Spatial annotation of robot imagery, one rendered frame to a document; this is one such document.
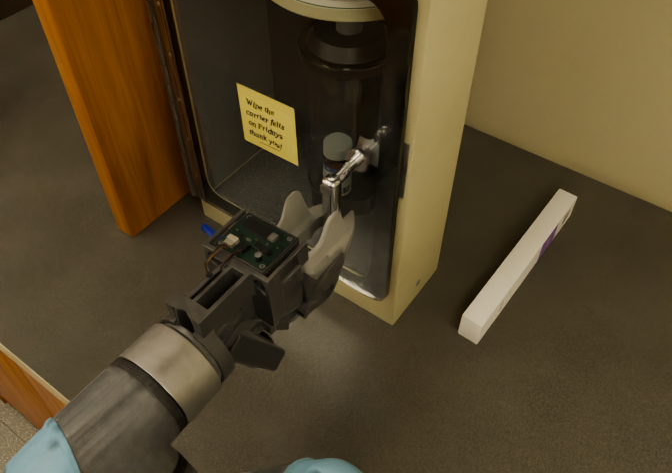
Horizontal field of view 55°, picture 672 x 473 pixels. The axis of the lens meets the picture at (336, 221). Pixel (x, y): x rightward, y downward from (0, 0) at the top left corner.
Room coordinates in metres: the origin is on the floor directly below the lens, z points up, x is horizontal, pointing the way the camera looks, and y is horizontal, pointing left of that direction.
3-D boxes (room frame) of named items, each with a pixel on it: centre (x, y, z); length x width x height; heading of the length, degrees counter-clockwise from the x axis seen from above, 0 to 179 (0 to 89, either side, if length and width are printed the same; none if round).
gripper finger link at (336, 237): (0.39, 0.00, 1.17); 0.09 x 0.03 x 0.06; 140
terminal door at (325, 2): (0.53, 0.06, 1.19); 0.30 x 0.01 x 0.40; 54
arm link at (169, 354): (0.26, 0.13, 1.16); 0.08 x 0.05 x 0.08; 54
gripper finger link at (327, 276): (0.35, 0.03, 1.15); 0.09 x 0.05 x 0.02; 140
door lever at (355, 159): (0.44, -0.01, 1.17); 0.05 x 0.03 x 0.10; 144
